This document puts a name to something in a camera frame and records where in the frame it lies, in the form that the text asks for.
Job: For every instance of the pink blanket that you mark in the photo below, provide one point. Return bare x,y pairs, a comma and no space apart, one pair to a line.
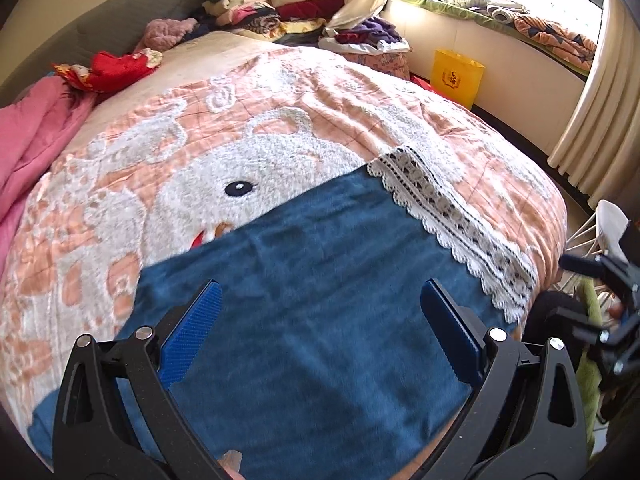
35,130

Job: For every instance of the grey clothes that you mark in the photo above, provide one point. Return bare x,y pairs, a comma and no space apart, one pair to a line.
497,7

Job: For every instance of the purple clothes pile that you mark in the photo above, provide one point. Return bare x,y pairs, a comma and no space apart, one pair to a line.
370,32

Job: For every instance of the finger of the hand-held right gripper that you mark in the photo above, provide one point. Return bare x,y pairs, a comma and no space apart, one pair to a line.
575,321
580,264

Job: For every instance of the person's left hand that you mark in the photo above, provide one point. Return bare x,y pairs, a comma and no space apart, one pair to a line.
232,462

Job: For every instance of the peach printed bed cover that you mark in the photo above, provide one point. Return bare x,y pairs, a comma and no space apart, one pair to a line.
300,110

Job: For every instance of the orange patterned blanket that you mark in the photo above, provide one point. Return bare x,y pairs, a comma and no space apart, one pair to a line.
555,40

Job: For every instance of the grey headboard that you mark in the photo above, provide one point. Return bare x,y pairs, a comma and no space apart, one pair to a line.
100,25

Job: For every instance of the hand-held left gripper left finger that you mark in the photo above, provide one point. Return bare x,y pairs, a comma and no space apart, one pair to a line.
192,330

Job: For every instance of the cream bed sheet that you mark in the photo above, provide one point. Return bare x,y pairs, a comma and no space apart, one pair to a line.
190,70

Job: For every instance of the yellow paper bag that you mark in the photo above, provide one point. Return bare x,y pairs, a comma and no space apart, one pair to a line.
457,77

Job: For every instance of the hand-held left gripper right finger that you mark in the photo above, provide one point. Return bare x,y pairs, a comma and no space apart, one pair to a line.
452,330

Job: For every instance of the white drying rack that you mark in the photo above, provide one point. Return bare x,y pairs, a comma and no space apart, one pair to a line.
612,225

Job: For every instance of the green cloth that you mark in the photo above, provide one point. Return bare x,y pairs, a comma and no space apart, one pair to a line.
590,385

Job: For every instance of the pink fluffy garment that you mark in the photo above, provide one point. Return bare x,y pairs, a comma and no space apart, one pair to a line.
167,35

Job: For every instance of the red patterned cloth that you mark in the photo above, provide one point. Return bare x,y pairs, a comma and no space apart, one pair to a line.
115,70

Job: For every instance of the stack of folded clothes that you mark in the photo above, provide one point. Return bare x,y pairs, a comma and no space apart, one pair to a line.
300,5

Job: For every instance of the blue towel with lace trim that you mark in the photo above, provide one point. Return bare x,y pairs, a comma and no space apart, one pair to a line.
310,310

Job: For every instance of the red box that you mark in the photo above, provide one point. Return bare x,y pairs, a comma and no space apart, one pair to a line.
425,85

